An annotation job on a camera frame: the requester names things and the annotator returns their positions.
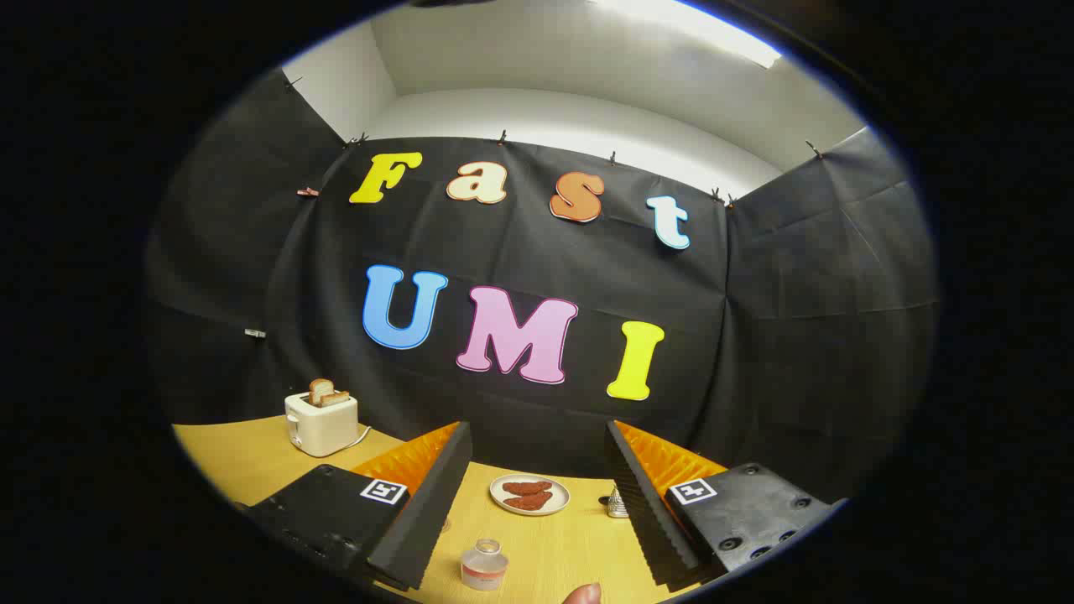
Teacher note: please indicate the clear juice bottle red label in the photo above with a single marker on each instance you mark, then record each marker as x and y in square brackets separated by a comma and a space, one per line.
[484, 567]

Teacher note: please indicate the reddish brown meat patty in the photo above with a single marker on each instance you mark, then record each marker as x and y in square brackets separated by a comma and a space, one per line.
[527, 487]
[527, 502]

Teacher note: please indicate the toast slice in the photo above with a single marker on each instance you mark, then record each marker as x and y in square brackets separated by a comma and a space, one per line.
[320, 389]
[336, 398]

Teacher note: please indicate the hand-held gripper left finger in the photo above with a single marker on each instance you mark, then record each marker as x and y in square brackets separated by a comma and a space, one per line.
[424, 520]

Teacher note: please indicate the cream toaster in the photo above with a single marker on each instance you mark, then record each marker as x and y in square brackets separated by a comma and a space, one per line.
[323, 428]

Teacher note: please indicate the white round plate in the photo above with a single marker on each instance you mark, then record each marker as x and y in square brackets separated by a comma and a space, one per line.
[500, 497]

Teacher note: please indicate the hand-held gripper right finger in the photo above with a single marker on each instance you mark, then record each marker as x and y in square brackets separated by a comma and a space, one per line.
[646, 512]

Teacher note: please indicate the wooden table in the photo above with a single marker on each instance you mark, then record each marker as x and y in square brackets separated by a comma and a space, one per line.
[252, 461]

